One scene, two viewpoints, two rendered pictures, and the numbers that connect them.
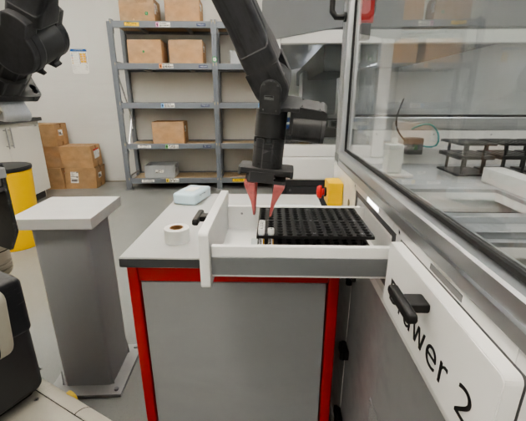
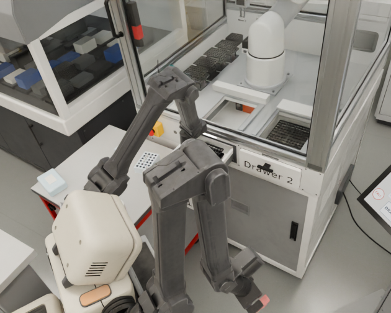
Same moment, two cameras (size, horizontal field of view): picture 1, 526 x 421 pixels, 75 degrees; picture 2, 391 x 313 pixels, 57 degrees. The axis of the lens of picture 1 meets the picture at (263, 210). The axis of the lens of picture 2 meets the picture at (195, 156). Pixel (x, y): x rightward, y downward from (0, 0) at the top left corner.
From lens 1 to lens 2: 1.23 m
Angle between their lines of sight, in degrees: 50
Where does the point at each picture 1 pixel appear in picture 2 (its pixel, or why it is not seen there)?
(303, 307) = not seen: hidden behind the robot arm
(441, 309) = (275, 164)
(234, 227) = not seen: hidden behind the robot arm
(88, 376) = not seen: outside the picture
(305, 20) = (49, 16)
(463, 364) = (287, 173)
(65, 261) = (22, 290)
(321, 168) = (98, 105)
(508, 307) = (294, 159)
